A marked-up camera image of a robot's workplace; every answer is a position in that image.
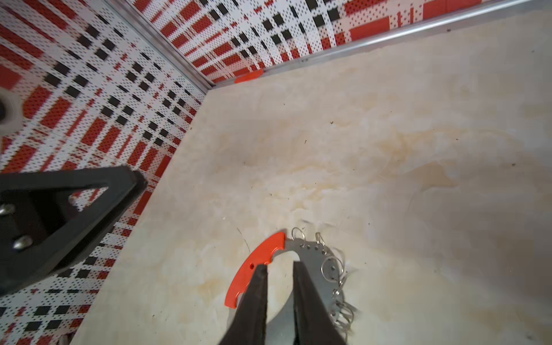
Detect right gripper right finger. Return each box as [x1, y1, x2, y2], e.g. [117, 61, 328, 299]
[293, 261, 346, 345]

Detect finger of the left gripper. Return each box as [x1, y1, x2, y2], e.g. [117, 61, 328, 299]
[1, 166, 147, 296]

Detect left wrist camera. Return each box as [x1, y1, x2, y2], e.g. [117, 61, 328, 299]
[0, 88, 24, 137]

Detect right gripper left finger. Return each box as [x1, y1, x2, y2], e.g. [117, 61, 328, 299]
[219, 264, 268, 345]

